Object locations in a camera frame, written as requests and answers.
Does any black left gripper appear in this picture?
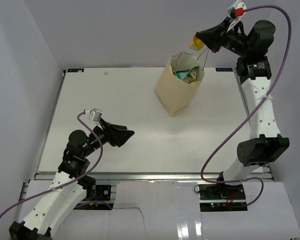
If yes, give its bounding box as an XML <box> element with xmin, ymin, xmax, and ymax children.
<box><xmin>82</xmin><ymin>117</ymin><xmax>135</xmax><ymax>157</ymax></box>

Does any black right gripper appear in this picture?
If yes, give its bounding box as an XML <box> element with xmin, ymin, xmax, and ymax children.
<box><xmin>196</xmin><ymin>17</ymin><xmax>251</xmax><ymax>58</ymax></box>

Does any yellow M&M's packet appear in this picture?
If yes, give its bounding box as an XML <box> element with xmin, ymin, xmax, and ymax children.
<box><xmin>188</xmin><ymin>31</ymin><xmax>204</xmax><ymax>51</ymax></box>

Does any green Skittles packet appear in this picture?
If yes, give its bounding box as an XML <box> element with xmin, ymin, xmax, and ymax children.
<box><xmin>183</xmin><ymin>66</ymin><xmax>200</xmax><ymax>84</ymax></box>

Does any teal candy bag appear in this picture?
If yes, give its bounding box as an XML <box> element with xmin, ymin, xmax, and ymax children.
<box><xmin>173</xmin><ymin>69</ymin><xmax>189</xmax><ymax>80</ymax></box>

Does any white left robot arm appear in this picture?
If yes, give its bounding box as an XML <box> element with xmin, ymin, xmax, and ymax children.
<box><xmin>9</xmin><ymin>119</ymin><xmax>135</xmax><ymax>240</ymax></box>

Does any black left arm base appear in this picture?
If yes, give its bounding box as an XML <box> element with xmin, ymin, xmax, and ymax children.
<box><xmin>75</xmin><ymin>175</ymin><xmax>113</xmax><ymax>210</ymax></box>

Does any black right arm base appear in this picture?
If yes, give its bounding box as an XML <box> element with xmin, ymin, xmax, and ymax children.
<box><xmin>193</xmin><ymin>184</ymin><xmax>248</xmax><ymax>213</ymax></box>

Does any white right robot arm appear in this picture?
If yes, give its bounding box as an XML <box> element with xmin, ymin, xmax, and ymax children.
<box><xmin>195</xmin><ymin>17</ymin><xmax>290</xmax><ymax>200</ymax></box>

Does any beige paper bag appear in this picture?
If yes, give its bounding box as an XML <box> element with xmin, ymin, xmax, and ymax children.
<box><xmin>154</xmin><ymin>51</ymin><xmax>205</xmax><ymax>116</ymax></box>

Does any white paper sheet front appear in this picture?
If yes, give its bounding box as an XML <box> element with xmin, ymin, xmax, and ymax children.
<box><xmin>13</xmin><ymin>180</ymin><xmax>300</xmax><ymax>240</ymax></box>

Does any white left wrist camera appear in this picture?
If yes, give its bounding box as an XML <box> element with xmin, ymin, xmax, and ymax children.
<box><xmin>83</xmin><ymin>108</ymin><xmax>103</xmax><ymax>125</ymax></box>

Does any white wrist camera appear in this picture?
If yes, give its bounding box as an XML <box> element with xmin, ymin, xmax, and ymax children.
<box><xmin>83</xmin><ymin>108</ymin><xmax>103</xmax><ymax>125</ymax></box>
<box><xmin>227</xmin><ymin>0</ymin><xmax>247</xmax><ymax>32</ymax></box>

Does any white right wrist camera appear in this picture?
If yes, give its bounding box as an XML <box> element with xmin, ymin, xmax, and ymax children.
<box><xmin>227</xmin><ymin>0</ymin><xmax>247</xmax><ymax>32</ymax></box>

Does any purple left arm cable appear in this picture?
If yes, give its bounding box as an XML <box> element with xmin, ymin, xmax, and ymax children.
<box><xmin>0</xmin><ymin>110</ymin><xmax>113</xmax><ymax>240</ymax></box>

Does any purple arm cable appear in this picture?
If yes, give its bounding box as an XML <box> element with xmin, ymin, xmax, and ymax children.
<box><xmin>194</xmin><ymin>4</ymin><xmax>292</xmax><ymax>208</ymax></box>
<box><xmin>0</xmin><ymin>110</ymin><xmax>113</xmax><ymax>240</ymax></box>

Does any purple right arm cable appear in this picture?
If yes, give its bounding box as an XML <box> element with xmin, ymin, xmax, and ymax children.
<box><xmin>194</xmin><ymin>4</ymin><xmax>292</xmax><ymax>208</ymax></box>

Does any aluminium table frame rail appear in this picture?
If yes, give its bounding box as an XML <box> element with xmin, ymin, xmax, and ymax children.
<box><xmin>34</xmin><ymin>172</ymin><xmax>272</xmax><ymax>181</ymax></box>

